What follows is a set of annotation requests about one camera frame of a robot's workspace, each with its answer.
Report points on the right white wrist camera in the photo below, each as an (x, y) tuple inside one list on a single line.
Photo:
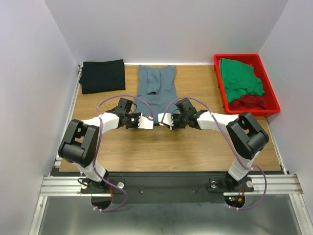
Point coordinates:
[(165, 119)]

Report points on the black folded t-shirt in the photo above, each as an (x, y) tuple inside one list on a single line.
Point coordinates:
[(97, 77)]

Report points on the aluminium frame rail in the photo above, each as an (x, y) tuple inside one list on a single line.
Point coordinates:
[(276, 184)]

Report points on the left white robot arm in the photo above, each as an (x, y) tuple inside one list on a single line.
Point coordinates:
[(80, 143)]

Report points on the dark red t-shirt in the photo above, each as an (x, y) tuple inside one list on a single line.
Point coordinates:
[(248, 102)]

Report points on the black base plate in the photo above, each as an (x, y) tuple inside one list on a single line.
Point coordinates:
[(170, 187)]

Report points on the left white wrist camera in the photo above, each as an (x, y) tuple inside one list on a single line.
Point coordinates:
[(145, 122)]

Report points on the green t-shirt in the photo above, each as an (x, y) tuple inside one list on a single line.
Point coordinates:
[(239, 79)]

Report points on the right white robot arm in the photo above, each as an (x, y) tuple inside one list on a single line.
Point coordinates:
[(243, 133)]

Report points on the red plastic bin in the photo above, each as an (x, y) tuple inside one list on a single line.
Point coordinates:
[(253, 60)]

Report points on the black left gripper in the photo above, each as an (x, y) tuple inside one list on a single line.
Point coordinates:
[(133, 120)]

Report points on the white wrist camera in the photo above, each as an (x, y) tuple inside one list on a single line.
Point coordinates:
[(145, 122), (165, 119)]

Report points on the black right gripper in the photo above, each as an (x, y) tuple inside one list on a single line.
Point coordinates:
[(176, 121)]

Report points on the blue-grey t-shirt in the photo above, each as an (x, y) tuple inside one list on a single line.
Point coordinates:
[(156, 86)]

